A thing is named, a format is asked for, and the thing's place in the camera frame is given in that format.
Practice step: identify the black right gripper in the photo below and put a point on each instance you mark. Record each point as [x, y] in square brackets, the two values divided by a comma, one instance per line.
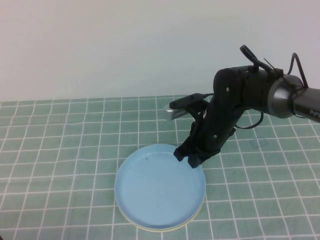
[217, 125]

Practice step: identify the light blue round plate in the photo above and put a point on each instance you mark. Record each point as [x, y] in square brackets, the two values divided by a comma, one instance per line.
[155, 187]

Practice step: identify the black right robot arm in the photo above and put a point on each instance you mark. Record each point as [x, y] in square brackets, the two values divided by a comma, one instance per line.
[282, 95]

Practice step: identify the white round plate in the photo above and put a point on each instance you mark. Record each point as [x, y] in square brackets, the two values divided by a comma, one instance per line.
[165, 230]

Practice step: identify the green checkered tablecloth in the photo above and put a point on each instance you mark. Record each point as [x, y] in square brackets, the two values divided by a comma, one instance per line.
[50, 150]

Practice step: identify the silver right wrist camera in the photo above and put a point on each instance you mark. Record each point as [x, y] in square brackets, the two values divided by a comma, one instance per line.
[172, 113]

